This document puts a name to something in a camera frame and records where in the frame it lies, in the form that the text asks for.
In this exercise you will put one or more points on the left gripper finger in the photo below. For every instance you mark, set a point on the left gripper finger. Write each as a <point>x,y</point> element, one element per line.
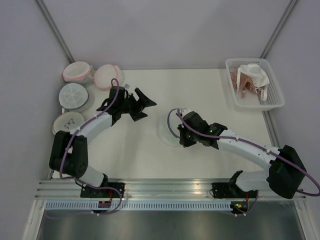
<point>143,100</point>
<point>138,116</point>

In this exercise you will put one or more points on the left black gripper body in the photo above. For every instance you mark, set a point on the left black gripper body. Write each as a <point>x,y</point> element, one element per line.
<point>131,106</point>

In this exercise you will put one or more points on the blue-trimmed mesh laundry bag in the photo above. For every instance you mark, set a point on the blue-trimmed mesh laundry bag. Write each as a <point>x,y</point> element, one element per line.
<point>167,128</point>

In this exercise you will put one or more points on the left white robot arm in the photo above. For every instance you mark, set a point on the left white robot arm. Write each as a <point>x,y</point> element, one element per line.
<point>69,153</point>

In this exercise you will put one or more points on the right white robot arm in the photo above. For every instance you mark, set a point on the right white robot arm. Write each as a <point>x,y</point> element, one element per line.
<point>281,168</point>

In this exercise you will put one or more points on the pink-trimmed laundry bag tilted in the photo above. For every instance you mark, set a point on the pink-trimmed laundry bag tilted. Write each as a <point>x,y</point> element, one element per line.
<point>104,75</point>

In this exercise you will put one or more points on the blue-trimmed round laundry bag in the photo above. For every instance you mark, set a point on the blue-trimmed round laundry bag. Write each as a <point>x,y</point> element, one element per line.
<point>74,97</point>

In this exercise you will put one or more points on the pink-trimmed laundry bag upright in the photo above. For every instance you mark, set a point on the pink-trimmed laundry bag upright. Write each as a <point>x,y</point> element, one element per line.
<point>79,72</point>

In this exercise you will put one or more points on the beige-trimmed round laundry bag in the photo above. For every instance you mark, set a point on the beige-trimmed round laundry bag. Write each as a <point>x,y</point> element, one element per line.
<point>67,121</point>

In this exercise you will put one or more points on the pink bra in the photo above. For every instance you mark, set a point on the pink bra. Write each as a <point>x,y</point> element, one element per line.
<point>245,83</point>

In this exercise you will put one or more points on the white plastic basket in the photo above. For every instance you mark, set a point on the white plastic basket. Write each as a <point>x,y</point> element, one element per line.
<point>252,102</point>

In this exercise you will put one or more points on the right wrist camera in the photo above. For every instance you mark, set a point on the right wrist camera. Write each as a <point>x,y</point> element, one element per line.
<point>185,111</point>

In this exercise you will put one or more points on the left aluminium frame post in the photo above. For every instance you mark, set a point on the left aluminium frame post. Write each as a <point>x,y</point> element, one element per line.
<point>43,9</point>

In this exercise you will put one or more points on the aluminium frame post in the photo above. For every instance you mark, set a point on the aluminium frame post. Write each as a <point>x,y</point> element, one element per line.
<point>43,9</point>
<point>288,11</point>

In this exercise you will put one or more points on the white slotted cable duct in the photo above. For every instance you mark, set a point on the white slotted cable duct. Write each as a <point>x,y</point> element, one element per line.
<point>139,205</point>

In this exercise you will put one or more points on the right aluminium frame post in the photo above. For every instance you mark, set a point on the right aluminium frame post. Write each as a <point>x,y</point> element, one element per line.
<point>288,11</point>

